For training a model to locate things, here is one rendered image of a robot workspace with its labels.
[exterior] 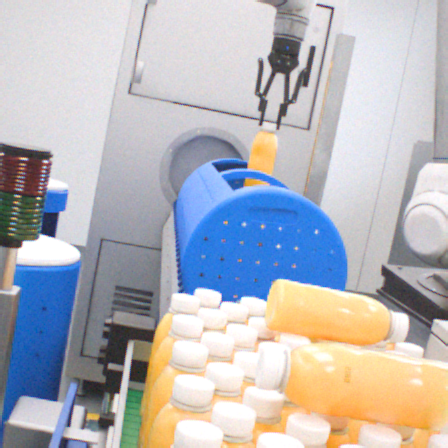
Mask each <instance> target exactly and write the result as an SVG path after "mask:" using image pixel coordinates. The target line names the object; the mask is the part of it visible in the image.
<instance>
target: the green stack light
mask: <svg viewBox="0 0 448 448"><path fill-rule="evenodd" d="M45 202H46V196H28V195H22V194H16V193H11V192H7V191H5V192H3V191H0V238H5V239H10V240H19V241H38V240H39V236H40V231H41V225H42V219H43V218H42V217H43V213H44V208H45Z"/></svg>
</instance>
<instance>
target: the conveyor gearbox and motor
mask: <svg viewBox="0 0 448 448"><path fill-rule="evenodd" d="M62 406H63V403H58V402H52V401H47V400H44V399H41V398H35V397H29V396H21V397H20V398H19V400H18V401H16V402H15V407H14V410H13V411H12V414H11V415H10V419H9V420H8V421H5V423H4V435H3V441H2V445H1V448H48V447H49V444H50V442H51V439H52V437H53V434H54V429H55V427H56V424H57V421H58V418H59V417H60V414H61V408H62ZM87 414H88V411H87V409H86V408H84V407H79V406H75V407H74V412H73V417H72V422H71V427H70V428H75V429H81V430H86V431H91V429H90V427H88V423H89V419H87Z"/></svg>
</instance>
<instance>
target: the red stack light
mask: <svg viewBox="0 0 448 448"><path fill-rule="evenodd" d="M52 164H53V161H52V160H47V161H44V160H36V159H29V158H24V157H19V156H14V155H11V154H7V153H3V152H1V151H0V191H3V192H5V191H7V192H11V193H16V194H22V195H28V196H45V195H47V192H48V190H47V189H48V186H49V181H50V179H49V178H50V176H51V175H50V174H51V169H52V166H51V165H52Z"/></svg>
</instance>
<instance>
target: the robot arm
mask: <svg viewBox="0 0 448 448"><path fill-rule="evenodd" d="M254 1H256V2H259V3H262V4H267V5H271V6H273V7H274V8H275V9H277V12H276V16H275V22H274V28H273V33H272V34H273V35H274V37H273V42H272V46H271V51H270V53H269V54H268V55H267V57H264V58H261V57H260V58H258V60H257V61H258V67H259V68H258V74H257V80H256V86H255V92H254V94H255V95H256V96H258V97H259V98H260V102H259V106H258V111H261V115H260V119H259V123H258V126H262V125H263V121H264V117H265V112H266V109H267V105H268V101H269V100H267V99H266V97H267V95H268V92H269V89H270V86H271V84H272V82H273V79H274V77H275V75H276V73H281V74H284V94H283V103H280V106H279V111H278V115H277V120H276V130H279V127H280V123H281V118H282V116H283V117H285V116H286V114H287V110H288V106H289V105H290V104H295V103H296V102H297V99H298V95H299V89H300V86H301V82H302V79H303V76H304V74H306V73H307V71H308V70H307V68H304V67H302V66H301V65H300V64H299V54H300V50H301V45H302V42H300V41H305V40H306V37H307V28H308V26H309V20H310V17H311V15H312V14H313V12H314V10H315V7H316V4H317V0H254ZM436 18H437V34H436V67H435V84H434V86H435V101H434V118H433V153H432V164H426V165H425V167H424V168H422V169H421V171H420V172H419V173H418V178H417V181H416V185H415V188H414V193H413V196H412V199H411V202H410V203H409V204H408V206H407V207H406V210H405V212H404V214H403V219H402V237H403V240H404V242H405V244H406V246H407V248H408V249H409V251H410V252H411V253H412V254H413V256H414V257H415V258H417V259H418V260H420V261H421V262H423V263H424V262H425V263H426V264H428V265H430V266H434V267H437V268H441V269H448V0H437V16H436ZM266 61H268V63H269V66H270V68H271V71H270V74H269V76H268V81H267V84H266V86H265V88H264V90H263V92H262V93H261V92H260V90H261V85H262V79H263V73H264V66H265V65H266ZM296 68H297V73H298V75H297V78H296V85H295V88H294V92H293V94H292V98H291V99H290V100H289V96H290V78H291V72H293V71H294V70H295V69H296ZM433 279H434V280H436V281H437V282H440V283H441V284H442V285H443V286H444V287H445V288H447V289H448V272H434V274H433Z"/></svg>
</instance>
